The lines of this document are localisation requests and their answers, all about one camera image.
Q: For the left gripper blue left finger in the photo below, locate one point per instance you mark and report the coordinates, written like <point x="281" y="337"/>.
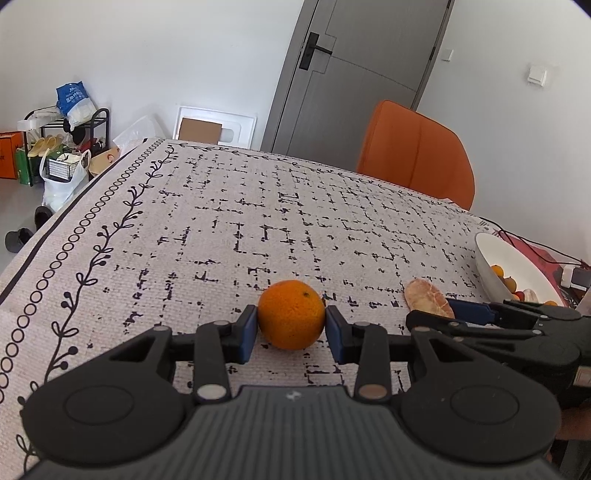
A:
<point x="215" y="345"/>

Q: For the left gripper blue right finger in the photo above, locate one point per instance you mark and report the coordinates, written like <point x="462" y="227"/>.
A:
<point x="367" y="346"/>

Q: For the small tangerine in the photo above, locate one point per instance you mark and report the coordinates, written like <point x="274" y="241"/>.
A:
<point x="498" y="270"/>

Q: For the brown kiwi back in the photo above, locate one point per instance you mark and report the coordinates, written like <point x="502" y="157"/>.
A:
<point x="511" y="284"/>

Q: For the white power adapter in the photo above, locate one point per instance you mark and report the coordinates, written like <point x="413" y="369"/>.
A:
<point x="575" y="277"/>

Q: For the orange red table mat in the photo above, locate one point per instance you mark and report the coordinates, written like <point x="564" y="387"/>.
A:
<point x="549" y="261"/>

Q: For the white ceramic plate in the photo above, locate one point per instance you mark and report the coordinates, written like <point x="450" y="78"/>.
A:
<point x="491" y="250"/>

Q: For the patterned white tablecloth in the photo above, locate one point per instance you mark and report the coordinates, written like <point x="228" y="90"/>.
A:
<point x="180" y="234"/>

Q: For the orange chair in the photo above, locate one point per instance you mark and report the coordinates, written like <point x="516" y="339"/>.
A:
<point x="406" y="148"/>

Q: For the brown cardboard piece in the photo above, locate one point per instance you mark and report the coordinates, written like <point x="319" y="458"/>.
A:
<point x="201" y="131"/>

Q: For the white foam packaging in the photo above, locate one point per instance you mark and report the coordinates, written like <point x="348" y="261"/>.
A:
<point x="237" y="129"/>

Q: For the white plastic bag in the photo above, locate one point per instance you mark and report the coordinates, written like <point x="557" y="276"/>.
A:
<point x="144" y="128"/>

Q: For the white shopping bag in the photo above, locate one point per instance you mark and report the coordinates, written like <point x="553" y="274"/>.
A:
<point x="63" y="177"/>

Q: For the black slipper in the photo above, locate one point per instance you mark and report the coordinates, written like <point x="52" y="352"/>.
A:
<point x="17" y="239"/>

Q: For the black metal rack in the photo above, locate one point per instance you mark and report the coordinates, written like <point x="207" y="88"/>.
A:
<point x="93" y="135"/>

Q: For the blue white bag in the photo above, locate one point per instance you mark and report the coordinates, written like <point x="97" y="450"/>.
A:
<point x="74" y="103"/>

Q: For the grey door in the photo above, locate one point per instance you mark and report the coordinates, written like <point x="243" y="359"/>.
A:
<point x="381" y="50"/>

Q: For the orange box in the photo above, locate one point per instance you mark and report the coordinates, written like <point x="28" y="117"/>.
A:
<point x="9" y="143"/>

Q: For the white light switch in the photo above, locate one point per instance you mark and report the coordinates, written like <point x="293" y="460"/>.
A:
<point x="537" y="75"/>

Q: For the small white wall switch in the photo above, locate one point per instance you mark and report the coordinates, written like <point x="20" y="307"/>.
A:
<point x="447" y="55"/>

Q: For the black door handle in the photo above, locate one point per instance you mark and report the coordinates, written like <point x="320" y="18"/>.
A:
<point x="310" y="47"/>

